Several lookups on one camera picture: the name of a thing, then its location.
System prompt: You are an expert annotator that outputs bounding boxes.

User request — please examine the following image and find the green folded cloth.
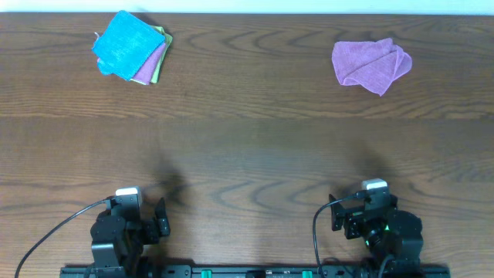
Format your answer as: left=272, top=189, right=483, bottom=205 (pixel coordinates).
left=131, top=25, right=173, bottom=85

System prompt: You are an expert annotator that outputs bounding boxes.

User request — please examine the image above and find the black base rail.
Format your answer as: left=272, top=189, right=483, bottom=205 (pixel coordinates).
left=59, top=265, right=451, bottom=278

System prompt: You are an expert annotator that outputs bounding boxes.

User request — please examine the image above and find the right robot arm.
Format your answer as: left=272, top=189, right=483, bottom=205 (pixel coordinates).
left=329, top=190, right=425, bottom=277

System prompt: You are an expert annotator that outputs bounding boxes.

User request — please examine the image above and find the left black cable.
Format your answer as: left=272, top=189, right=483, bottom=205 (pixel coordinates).
left=14, top=198, right=113, bottom=278

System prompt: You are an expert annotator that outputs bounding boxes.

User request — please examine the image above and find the purple microfiber cloth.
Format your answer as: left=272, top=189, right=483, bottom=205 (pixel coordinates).
left=331, top=38, right=413, bottom=97

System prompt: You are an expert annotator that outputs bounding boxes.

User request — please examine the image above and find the blue folded cloth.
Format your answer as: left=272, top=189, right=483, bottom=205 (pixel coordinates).
left=92, top=10, right=165, bottom=81

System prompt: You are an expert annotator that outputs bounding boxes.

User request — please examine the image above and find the right black cable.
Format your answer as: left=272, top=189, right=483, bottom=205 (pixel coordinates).
left=312, top=195, right=366, bottom=278

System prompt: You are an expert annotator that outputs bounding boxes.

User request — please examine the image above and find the black cable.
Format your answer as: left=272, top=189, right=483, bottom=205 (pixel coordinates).
left=312, top=195, right=366, bottom=278
left=14, top=198, right=113, bottom=278

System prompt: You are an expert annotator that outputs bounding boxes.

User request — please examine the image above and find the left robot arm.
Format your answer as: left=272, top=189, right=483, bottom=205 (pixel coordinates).
left=90, top=195, right=171, bottom=277

